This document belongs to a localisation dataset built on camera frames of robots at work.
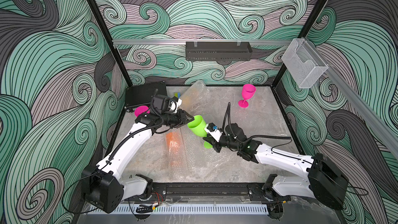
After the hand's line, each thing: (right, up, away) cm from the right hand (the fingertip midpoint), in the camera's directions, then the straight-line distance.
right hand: (203, 137), depth 78 cm
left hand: (-6, +11, -4) cm, 13 cm away
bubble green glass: (-3, +8, -11) cm, 14 cm away
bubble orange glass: (-14, -10, 0) cm, 17 cm away
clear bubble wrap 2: (+35, +4, +21) cm, 41 cm away
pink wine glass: (+30, +24, +20) cm, 43 cm away
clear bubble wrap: (-1, -14, +3) cm, 14 cm away
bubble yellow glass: (-3, +19, +32) cm, 38 cm away
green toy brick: (-18, +23, +36) cm, 46 cm away
